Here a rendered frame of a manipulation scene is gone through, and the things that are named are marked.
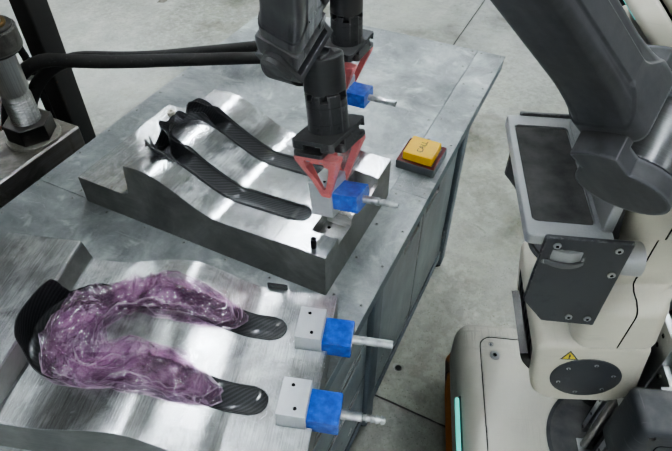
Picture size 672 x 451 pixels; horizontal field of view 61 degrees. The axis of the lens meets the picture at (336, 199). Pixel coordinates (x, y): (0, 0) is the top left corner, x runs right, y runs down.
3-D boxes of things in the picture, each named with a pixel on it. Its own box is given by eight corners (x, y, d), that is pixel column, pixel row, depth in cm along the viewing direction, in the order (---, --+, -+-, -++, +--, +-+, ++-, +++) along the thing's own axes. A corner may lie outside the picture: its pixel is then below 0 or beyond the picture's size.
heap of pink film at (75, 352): (253, 303, 82) (248, 268, 76) (215, 421, 69) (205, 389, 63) (85, 281, 85) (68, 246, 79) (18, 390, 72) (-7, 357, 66)
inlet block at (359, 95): (400, 109, 109) (401, 84, 105) (390, 122, 106) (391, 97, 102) (339, 94, 113) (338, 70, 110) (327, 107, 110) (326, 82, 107)
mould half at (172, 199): (388, 196, 107) (392, 138, 98) (325, 296, 90) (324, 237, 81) (174, 127, 123) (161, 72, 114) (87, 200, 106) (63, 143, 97)
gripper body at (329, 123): (291, 151, 77) (284, 100, 74) (327, 121, 85) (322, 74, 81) (333, 158, 75) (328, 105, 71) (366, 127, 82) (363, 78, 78)
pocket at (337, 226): (351, 233, 92) (352, 217, 90) (337, 255, 89) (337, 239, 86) (326, 224, 94) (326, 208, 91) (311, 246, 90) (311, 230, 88)
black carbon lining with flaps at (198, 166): (345, 177, 100) (346, 134, 94) (302, 237, 90) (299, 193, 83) (186, 126, 111) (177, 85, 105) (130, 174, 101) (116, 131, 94)
